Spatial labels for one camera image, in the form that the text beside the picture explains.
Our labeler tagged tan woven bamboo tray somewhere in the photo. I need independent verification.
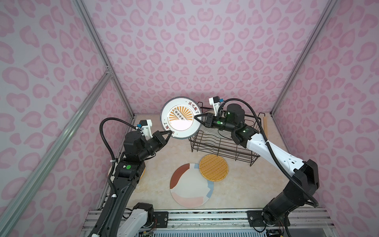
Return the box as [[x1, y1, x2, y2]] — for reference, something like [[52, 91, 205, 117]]
[[199, 155, 229, 182]]

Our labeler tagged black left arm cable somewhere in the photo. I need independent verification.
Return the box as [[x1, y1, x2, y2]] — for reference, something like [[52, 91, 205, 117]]
[[94, 117, 140, 237]]

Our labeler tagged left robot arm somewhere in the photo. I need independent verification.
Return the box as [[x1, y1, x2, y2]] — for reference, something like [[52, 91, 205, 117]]
[[89, 130, 172, 237]]

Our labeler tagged star pattern character plate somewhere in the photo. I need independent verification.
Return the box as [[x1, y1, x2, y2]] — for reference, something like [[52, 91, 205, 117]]
[[111, 165, 145, 181]]

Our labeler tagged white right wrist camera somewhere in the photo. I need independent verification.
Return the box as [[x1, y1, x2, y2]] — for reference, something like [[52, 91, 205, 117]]
[[209, 96, 222, 116]]

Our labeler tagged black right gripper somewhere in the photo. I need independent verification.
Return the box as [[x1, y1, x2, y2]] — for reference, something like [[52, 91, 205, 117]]
[[194, 113, 237, 132]]

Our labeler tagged large pastel colour-block plate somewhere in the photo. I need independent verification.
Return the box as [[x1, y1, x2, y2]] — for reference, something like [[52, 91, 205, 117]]
[[170, 163, 214, 208]]

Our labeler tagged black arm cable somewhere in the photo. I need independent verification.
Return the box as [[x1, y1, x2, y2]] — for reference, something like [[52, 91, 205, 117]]
[[217, 98, 320, 237], [94, 117, 140, 237]]

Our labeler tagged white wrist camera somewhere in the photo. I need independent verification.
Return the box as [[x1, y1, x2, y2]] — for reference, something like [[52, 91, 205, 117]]
[[136, 119, 153, 139], [209, 96, 222, 116]]

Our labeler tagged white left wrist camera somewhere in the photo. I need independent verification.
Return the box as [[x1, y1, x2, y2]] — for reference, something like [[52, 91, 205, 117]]
[[136, 119, 153, 139]]

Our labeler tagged orange sunburst green-rim plate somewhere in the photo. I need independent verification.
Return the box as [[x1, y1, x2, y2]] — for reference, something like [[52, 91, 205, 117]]
[[160, 97, 201, 139]]

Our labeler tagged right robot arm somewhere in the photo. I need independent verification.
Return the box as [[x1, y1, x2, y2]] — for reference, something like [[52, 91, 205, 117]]
[[194, 104, 319, 226]]

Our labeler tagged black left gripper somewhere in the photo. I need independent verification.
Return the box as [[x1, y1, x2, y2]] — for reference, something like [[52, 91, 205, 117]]
[[138, 129, 172, 163]]

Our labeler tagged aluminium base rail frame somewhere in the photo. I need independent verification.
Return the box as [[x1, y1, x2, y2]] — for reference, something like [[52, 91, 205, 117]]
[[82, 192, 338, 237]]

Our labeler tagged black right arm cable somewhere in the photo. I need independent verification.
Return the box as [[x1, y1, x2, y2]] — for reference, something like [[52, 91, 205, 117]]
[[217, 98, 320, 237]]

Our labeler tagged black wire dish rack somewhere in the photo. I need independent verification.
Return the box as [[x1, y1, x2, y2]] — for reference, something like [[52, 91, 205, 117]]
[[189, 101, 268, 166]]

